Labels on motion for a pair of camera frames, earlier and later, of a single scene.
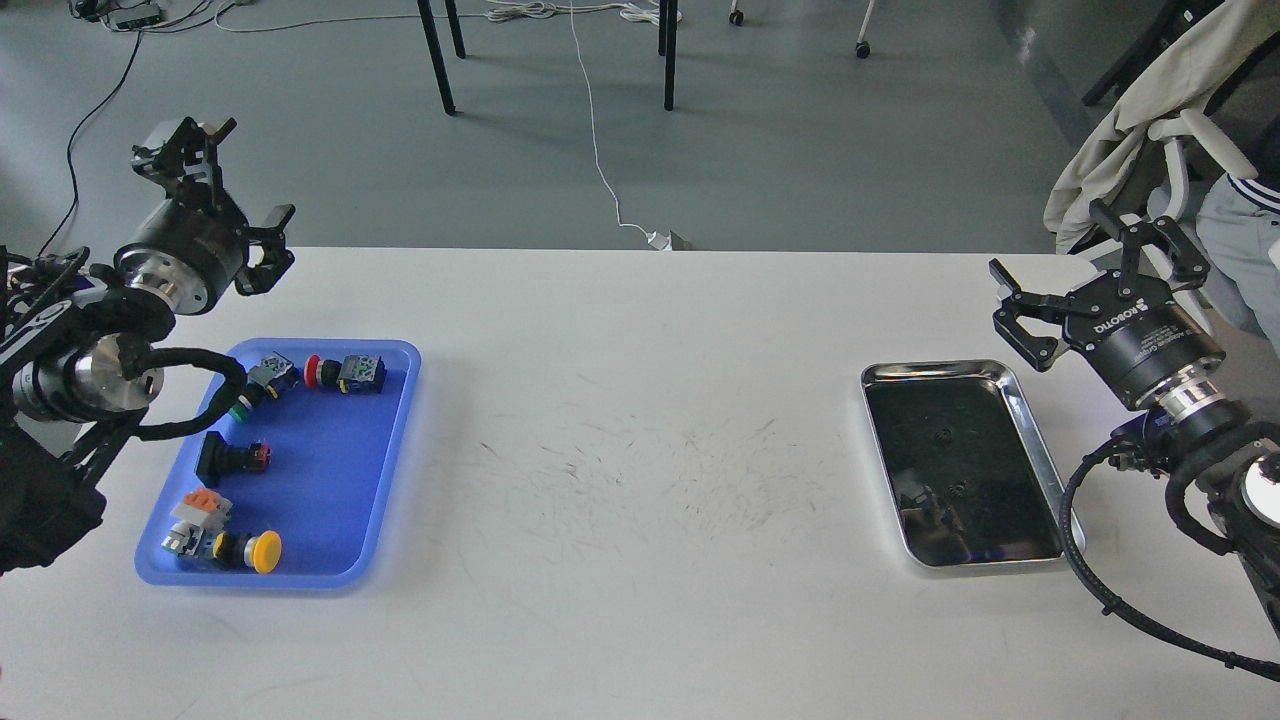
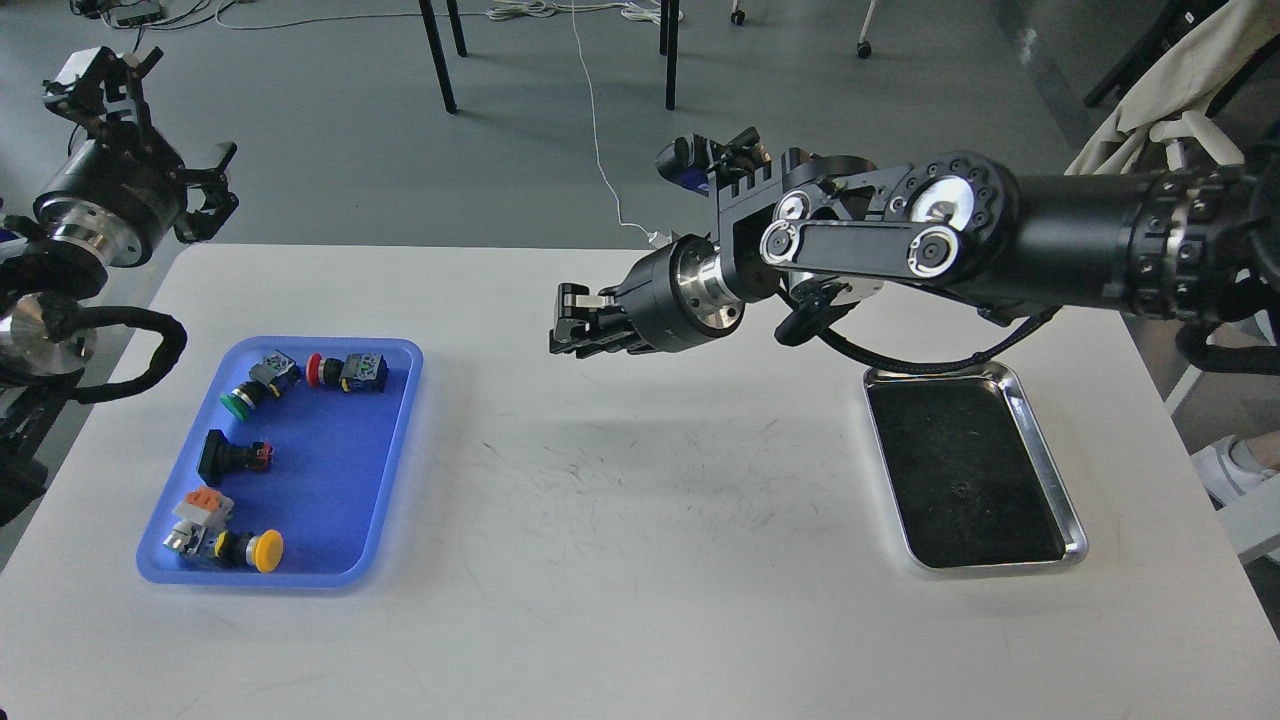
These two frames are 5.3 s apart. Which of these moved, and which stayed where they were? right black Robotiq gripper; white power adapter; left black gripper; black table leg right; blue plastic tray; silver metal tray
Moved: right black Robotiq gripper; left black gripper
Stayed: black table leg right; blue plastic tray; white power adapter; silver metal tray
